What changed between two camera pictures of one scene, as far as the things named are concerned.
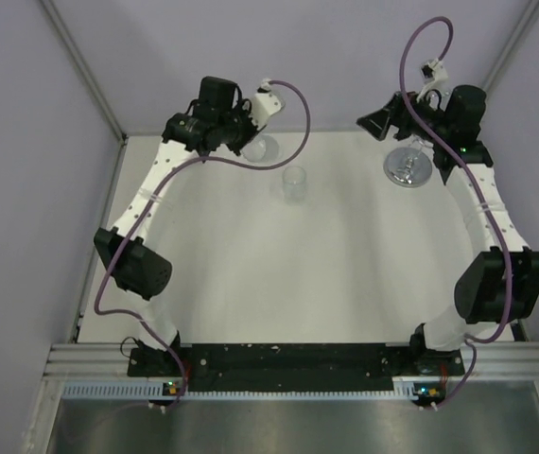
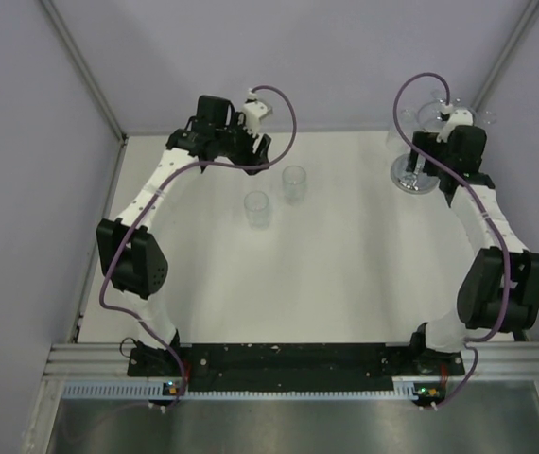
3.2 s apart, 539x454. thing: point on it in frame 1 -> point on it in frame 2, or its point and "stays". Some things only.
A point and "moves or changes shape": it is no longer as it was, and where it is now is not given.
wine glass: x=261 y=148 moves or changes shape
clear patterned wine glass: x=294 y=184 stays
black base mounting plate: x=294 y=367 stays
